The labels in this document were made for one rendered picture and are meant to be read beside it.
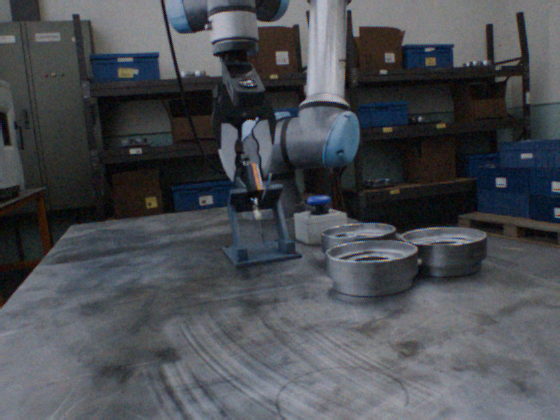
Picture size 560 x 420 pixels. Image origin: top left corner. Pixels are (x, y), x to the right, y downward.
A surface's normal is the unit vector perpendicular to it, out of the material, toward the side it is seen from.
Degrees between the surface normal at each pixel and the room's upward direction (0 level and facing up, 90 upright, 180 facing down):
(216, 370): 0
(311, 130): 73
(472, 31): 90
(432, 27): 90
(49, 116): 90
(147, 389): 0
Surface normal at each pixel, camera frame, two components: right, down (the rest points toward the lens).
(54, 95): 0.29, 0.11
